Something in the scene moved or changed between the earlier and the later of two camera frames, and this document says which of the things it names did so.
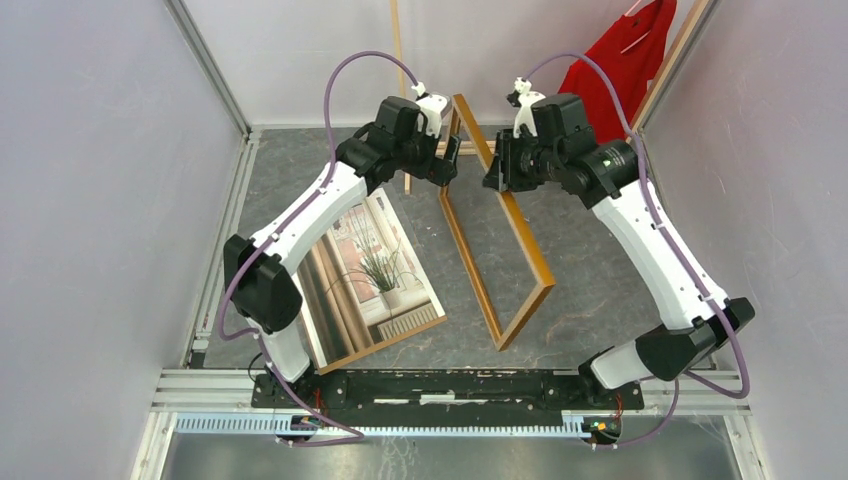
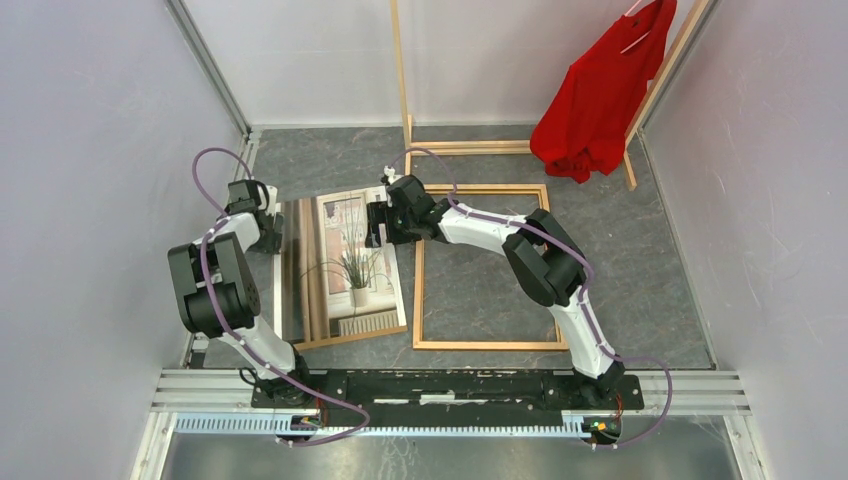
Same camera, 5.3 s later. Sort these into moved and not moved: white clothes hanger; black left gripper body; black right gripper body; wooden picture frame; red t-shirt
Moved: black left gripper body; black right gripper body; wooden picture frame
Not moved: red t-shirt; white clothes hanger
